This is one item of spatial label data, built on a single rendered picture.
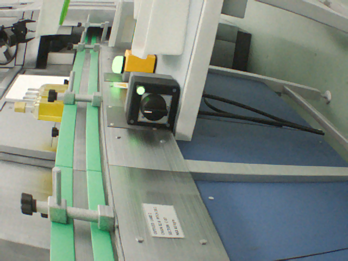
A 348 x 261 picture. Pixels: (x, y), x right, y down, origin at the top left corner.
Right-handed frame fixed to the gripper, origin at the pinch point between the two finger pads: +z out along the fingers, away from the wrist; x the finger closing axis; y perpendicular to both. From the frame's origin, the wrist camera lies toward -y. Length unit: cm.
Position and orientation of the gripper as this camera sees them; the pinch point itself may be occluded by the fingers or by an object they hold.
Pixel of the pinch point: (44, 28)
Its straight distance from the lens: 140.4
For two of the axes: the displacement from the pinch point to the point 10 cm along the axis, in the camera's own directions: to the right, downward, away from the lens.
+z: 9.9, -0.3, 1.5
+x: -0.5, 8.7, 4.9
